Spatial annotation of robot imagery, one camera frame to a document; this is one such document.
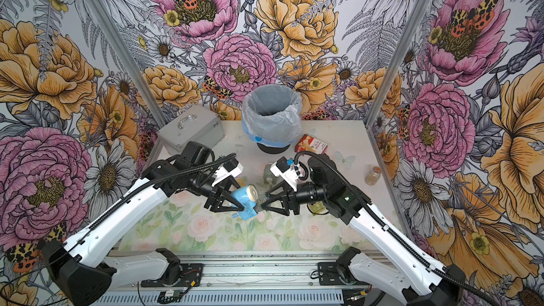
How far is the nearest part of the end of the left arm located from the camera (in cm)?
57

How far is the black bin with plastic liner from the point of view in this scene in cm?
89

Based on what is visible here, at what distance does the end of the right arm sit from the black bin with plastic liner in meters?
0.38

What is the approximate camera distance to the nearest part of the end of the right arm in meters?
0.56
